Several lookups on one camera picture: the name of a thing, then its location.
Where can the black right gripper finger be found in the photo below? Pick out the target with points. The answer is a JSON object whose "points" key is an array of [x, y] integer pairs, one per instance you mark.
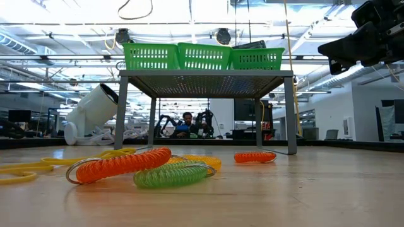
{"points": [[339, 67], [360, 47]]}

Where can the yellow rubber band pile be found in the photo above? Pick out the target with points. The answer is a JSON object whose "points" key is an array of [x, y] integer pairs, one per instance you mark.
{"points": [[22, 167]]}

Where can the black background robot arm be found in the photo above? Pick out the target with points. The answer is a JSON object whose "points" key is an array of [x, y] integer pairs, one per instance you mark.
{"points": [[164, 124], [205, 123]]}

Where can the grey office chair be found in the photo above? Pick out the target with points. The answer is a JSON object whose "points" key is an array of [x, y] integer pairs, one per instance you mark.
{"points": [[331, 135]]}

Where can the green plastic mesh basket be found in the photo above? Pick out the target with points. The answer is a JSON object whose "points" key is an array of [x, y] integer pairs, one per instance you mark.
{"points": [[150, 56], [257, 59], [204, 56]]}

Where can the black monitor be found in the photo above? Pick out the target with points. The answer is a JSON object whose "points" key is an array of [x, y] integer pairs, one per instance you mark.
{"points": [[246, 108]]}

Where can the black round ceiling fixture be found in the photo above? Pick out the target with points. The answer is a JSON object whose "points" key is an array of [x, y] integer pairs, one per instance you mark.
{"points": [[122, 36], [223, 36]]}

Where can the grey perforated metal riser shelf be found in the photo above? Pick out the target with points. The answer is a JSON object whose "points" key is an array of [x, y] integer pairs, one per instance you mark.
{"points": [[205, 73]]}

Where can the person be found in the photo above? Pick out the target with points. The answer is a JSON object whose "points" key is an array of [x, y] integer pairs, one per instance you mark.
{"points": [[187, 126]]}

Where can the small dark monitor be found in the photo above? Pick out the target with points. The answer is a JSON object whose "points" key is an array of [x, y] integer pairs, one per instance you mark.
{"points": [[19, 116]]}

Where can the black aluminium table frame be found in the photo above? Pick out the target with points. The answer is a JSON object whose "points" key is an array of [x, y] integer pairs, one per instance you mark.
{"points": [[347, 145]]}

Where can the white round camera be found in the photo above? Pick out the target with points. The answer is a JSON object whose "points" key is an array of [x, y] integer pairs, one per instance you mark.
{"points": [[94, 110]]}

